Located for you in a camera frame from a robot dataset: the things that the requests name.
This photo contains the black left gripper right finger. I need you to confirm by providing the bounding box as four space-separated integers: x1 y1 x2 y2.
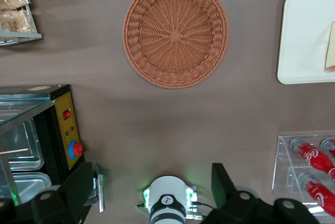
206 162 265 224

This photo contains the round brown wicker basket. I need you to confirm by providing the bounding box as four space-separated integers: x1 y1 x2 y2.
122 0 231 90

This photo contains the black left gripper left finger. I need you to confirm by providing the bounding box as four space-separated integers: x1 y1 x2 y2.
30 162 94 224

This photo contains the thin wooden skewer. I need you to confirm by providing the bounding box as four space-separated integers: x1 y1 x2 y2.
0 148 29 154

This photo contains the tray of packaged snacks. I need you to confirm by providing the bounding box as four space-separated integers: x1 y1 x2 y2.
0 0 43 47

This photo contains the black glass food warmer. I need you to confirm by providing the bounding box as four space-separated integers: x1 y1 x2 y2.
0 84 91 209

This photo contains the silver device with green light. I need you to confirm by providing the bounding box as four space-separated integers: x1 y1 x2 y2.
91 164 106 213

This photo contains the red cola bottle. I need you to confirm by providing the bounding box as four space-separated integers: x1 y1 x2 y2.
297 173 335 214
320 138 335 158
289 137 335 180

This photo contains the triangular sandwich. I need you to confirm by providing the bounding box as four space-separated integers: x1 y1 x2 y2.
323 21 335 73

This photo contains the cream rectangular tray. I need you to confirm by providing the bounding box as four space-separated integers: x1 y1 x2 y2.
276 0 335 85

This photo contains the steel warmer pan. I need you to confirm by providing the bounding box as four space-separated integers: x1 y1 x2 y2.
0 110 45 170
0 173 53 206

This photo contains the clear acrylic bottle rack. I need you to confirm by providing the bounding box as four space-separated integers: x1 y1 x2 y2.
271 134 335 217

